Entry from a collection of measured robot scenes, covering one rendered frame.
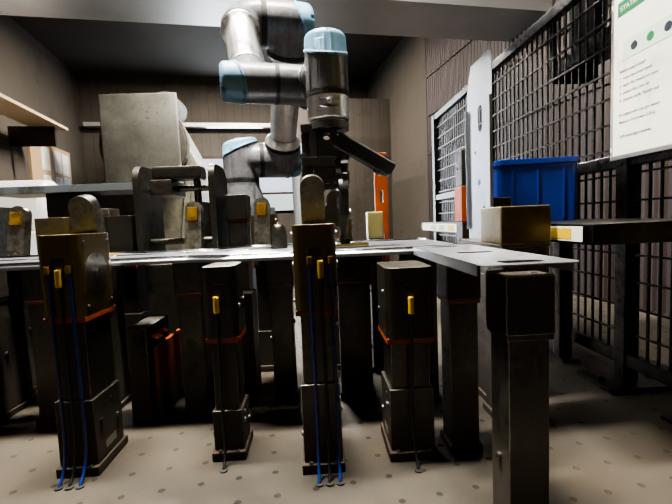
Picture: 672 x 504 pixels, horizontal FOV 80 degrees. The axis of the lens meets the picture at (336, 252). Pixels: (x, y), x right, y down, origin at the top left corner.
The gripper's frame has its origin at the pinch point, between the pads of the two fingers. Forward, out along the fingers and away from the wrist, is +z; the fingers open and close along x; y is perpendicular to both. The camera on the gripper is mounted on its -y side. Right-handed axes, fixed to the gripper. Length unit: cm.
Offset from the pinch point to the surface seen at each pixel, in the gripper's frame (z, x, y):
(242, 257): 2.5, 6.9, 17.5
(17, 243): -1, -17, 70
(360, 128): -139, -557, -68
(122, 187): -13, -32, 54
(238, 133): -157, -645, 134
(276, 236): -0.3, -3.3, 12.9
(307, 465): 30.6, 20.2, 8.0
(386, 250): 2.5, 6.8, -6.3
